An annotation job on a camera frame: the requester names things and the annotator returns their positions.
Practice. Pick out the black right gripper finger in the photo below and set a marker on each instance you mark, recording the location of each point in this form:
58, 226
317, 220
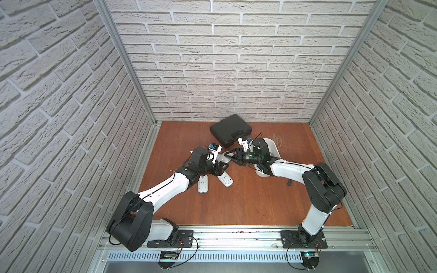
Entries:
237, 152
238, 162

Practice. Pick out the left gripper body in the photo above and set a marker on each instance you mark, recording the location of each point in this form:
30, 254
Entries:
218, 167

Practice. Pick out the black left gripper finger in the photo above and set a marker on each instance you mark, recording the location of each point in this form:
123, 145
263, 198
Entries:
221, 168
218, 162

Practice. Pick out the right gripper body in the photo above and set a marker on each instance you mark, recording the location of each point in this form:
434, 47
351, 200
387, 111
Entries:
251, 158

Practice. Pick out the silver mouse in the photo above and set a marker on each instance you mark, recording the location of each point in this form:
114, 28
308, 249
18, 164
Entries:
226, 158

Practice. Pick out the white mouse small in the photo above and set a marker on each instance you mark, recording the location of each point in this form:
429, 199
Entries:
203, 184

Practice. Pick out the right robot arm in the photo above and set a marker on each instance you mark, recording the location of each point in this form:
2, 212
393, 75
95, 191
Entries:
324, 188

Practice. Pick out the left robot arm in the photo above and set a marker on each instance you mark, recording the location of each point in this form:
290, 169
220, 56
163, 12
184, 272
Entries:
132, 224

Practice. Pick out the white plastic storage box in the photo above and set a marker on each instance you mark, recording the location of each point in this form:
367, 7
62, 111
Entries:
275, 161

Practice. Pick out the black plastic tool case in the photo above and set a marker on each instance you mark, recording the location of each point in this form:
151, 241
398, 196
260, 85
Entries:
230, 129

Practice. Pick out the left controller board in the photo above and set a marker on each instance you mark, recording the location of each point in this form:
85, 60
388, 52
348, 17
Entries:
167, 259

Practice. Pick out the controller board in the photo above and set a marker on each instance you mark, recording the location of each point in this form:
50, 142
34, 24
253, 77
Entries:
167, 259
310, 260

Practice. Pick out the right controller board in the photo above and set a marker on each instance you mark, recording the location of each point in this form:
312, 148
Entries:
310, 260

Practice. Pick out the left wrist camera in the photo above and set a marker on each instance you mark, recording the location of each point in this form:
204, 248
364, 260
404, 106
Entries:
215, 148

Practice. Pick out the aluminium front rail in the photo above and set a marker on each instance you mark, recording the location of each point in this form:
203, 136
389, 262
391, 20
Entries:
268, 238

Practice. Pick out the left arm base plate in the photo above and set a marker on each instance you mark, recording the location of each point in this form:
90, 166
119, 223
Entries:
181, 239

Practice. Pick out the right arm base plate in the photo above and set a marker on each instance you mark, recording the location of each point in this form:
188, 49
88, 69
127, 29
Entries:
299, 239

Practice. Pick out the aluminium corner post left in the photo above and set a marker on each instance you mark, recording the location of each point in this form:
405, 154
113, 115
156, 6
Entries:
124, 56

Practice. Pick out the aluminium corner post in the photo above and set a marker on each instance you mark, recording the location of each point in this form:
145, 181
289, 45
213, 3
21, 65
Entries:
124, 56
364, 31

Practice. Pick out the aluminium corner post right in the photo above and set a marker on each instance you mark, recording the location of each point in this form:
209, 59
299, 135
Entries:
364, 31

